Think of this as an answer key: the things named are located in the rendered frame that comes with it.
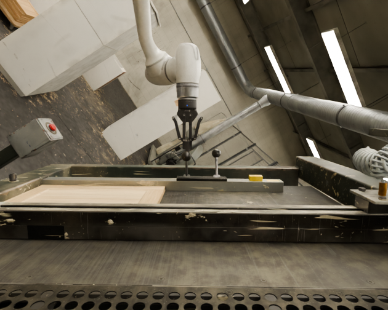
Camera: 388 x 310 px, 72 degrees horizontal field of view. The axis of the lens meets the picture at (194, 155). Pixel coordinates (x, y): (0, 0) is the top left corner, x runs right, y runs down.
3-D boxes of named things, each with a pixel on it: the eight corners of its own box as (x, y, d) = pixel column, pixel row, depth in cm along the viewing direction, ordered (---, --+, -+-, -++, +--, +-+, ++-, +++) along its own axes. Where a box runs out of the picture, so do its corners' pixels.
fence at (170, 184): (49, 186, 111) (48, 176, 111) (279, 188, 110) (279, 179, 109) (42, 189, 106) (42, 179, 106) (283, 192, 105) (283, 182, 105)
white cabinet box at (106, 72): (82, 65, 573) (110, 47, 568) (99, 89, 591) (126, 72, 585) (75, 65, 530) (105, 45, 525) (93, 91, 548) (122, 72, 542)
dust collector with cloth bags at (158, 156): (148, 147, 727) (218, 104, 709) (162, 167, 748) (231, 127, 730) (143, 163, 597) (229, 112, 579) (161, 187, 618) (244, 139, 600)
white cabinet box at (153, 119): (108, 126, 515) (200, 69, 498) (125, 151, 532) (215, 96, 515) (100, 133, 457) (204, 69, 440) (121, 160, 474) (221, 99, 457)
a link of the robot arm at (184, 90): (177, 85, 111) (177, 100, 112) (175, 82, 102) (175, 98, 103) (198, 85, 111) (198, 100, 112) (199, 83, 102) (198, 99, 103)
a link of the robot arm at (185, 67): (206, 84, 107) (183, 87, 116) (207, 43, 105) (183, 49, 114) (186, 81, 99) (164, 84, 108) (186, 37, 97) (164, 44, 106)
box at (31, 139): (21, 136, 134) (50, 117, 132) (34, 156, 135) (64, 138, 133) (4, 138, 122) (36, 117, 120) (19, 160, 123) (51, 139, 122)
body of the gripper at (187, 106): (198, 99, 111) (198, 122, 112) (177, 99, 111) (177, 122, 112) (198, 98, 104) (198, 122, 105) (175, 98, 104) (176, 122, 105)
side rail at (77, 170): (77, 185, 137) (76, 163, 135) (293, 187, 135) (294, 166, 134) (71, 188, 131) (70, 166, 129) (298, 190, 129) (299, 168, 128)
